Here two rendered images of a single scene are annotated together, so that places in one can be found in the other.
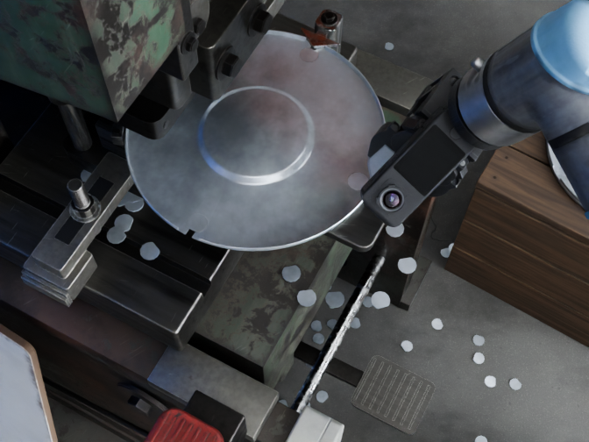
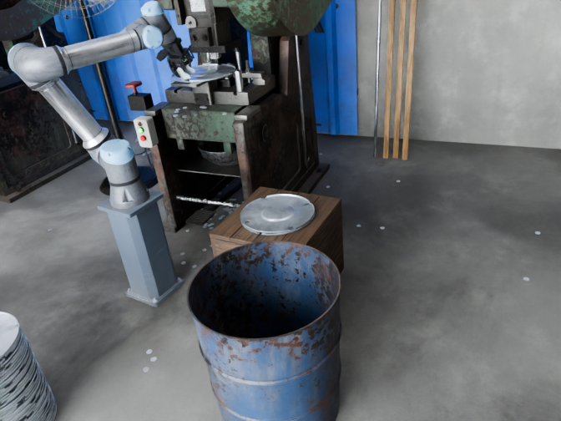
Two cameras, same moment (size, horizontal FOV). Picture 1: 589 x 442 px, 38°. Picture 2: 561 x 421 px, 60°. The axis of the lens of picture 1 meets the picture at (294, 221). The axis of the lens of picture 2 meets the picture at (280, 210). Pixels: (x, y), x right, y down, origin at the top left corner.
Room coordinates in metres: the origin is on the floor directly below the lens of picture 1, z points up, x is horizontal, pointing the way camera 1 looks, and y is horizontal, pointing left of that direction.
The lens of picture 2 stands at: (0.77, -2.21, 1.30)
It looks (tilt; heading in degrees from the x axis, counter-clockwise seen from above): 30 degrees down; 89
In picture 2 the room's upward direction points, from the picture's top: 6 degrees counter-clockwise
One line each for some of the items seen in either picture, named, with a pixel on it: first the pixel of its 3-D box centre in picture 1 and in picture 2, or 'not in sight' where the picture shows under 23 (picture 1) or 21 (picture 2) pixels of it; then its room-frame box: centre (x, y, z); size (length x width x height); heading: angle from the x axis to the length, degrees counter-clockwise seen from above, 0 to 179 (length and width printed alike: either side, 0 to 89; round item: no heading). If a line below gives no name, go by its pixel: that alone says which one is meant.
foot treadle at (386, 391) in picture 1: (273, 336); (224, 198); (0.52, 0.04, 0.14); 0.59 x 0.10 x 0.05; 63
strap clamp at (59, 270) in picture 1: (80, 214); not in sight; (0.44, 0.23, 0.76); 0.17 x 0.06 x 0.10; 153
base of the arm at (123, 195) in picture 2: not in sight; (127, 188); (0.21, -0.48, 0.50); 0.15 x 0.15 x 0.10
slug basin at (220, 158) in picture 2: not in sight; (230, 148); (0.59, 0.16, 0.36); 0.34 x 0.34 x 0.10
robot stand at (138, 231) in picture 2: not in sight; (144, 246); (0.21, -0.48, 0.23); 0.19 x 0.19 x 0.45; 55
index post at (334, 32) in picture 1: (327, 41); (239, 79); (0.68, -0.04, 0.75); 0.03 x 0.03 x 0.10; 63
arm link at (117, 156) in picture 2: not in sight; (118, 159); (0.21, -0.48, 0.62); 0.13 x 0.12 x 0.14; 122
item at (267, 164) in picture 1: (256, 132); (204, 73); (0.53, 0.04, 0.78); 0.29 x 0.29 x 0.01
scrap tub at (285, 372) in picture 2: not in sight; (272, 347); (0.72, -1.15, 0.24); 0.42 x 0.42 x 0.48
